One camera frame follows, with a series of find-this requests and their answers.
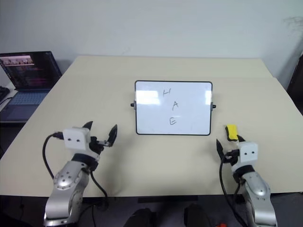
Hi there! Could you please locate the dark cabinet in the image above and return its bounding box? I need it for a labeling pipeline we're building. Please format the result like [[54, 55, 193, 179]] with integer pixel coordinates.
[[286, 52, 303, 114]]

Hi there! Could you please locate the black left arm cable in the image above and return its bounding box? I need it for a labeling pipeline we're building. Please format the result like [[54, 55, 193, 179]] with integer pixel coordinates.
[[42, 132, 110, 227]]

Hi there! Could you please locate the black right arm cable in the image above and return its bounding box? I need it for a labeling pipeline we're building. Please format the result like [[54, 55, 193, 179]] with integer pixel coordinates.
[[218, 153, 248, 227]]

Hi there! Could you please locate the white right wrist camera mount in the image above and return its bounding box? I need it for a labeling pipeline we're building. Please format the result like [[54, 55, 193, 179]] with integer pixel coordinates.
[[237, 141, 259, 166]]

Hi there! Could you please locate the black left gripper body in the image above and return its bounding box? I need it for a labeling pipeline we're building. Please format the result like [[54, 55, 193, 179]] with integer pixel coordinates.
[[88, 136, 112, 157]]

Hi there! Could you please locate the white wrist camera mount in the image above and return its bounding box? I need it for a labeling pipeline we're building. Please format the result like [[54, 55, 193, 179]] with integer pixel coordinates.
[[62, 126, 91, 151], [237, 141, 259, 166]]

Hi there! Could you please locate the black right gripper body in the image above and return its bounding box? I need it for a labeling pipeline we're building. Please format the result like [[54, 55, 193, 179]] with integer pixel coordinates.
[[223, 148, 241, 166]]

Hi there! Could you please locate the small black-framed whiteboard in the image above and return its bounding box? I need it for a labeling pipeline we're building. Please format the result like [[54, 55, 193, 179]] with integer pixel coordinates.
[[130, 80, 217, 137]]

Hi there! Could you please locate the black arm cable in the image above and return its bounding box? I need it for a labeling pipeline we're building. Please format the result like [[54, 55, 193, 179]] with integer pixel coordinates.
[[42, 132, 110, 227], [218, 153, 248, 227]]

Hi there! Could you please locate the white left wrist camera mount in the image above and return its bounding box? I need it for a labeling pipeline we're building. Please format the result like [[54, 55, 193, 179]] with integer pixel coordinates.
[[62, 126, 91, 151]]

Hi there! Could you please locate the open blue laptop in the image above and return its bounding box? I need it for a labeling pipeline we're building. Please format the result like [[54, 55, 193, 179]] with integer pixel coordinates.
[[0, 51, 63, 122]]

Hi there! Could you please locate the yellow and black eraser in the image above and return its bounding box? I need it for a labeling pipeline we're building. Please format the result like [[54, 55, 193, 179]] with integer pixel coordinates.
[[224, 124, 239, 143]]

